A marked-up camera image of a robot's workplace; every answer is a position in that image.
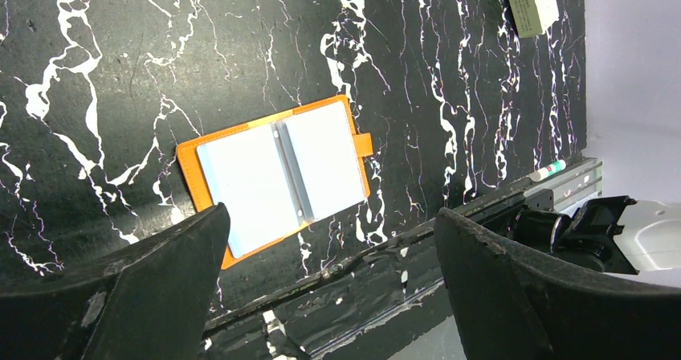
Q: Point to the white box with red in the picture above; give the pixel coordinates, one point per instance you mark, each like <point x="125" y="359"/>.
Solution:
<point x="533" y="17"/>

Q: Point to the green white marker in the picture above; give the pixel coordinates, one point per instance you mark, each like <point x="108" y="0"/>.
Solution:
<point x="545" y="172"/>

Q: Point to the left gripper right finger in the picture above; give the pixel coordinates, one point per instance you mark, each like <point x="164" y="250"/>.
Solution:
<point x="513" y="302"/>

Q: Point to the orange card holder wallet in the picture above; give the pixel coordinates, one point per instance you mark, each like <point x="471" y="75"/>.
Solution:
<point x="278" y="174"/>

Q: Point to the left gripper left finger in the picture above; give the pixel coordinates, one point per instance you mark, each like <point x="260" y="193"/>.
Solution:
<point x="149" y="300"/>

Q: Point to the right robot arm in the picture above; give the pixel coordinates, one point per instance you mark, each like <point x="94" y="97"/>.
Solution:
<point x="619" y="235"/>

